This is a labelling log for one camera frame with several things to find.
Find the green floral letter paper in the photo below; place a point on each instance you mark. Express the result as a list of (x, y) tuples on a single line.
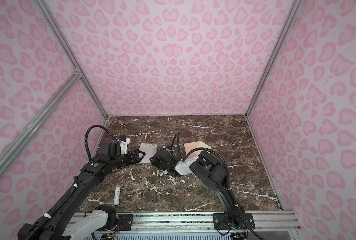
[(150, 150)]

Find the pink envelope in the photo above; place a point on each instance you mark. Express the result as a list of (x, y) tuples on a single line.
[(193, 145)]

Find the white glue stick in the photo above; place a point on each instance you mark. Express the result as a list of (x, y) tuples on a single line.
[(117, 195)]

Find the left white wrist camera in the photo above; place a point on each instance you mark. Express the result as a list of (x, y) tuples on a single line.
[(124, 142)]

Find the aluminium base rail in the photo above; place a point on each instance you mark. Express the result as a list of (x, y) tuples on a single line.
[(269, 225)]

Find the aluminium post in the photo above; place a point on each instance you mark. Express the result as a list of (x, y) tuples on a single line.
[(283, 34), (65, 46)]

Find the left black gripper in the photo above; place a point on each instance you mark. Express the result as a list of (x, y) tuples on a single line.
[(131, 155)]

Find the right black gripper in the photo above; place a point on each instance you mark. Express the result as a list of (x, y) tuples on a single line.
[(155, 158)]

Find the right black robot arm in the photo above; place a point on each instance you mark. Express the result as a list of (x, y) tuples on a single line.
[(212, 170)]

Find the right rear aluminium post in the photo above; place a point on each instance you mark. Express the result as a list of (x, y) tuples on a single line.
[(283, 34)]

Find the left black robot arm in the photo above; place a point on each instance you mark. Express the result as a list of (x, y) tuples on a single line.
[(53, 225)]

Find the left rear aluminium post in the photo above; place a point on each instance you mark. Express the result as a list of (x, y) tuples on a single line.
[(65, 46)]

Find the aluminium frame diagonal bar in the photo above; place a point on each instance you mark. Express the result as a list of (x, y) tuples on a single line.
[(16, 147)]

